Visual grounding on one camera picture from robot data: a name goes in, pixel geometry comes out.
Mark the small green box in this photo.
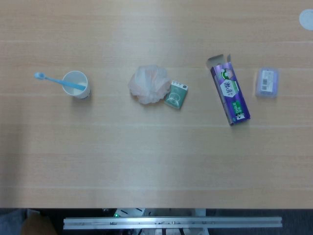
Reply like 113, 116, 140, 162
163, 80, 189, 110

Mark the purple toothpaste box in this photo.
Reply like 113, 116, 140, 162
207, 53, 251, 126

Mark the lavender soap bar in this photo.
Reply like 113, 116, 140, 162
255, 67, 280, 99

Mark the brown cardboard box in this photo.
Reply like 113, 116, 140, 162
21, 209, 58, 235

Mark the white pink mesh bath sponge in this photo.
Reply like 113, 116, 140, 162
127, 64, 171, 105

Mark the white paper cup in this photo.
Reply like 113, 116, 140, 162
62, 70, 92, 100

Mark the blue toothbrush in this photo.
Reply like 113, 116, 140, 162
33, 71, 87, 90

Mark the grey fabric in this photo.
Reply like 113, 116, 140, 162
0, 208, 27, 235

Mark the aluminium profile rail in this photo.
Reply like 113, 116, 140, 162
63, 216, 283, 231

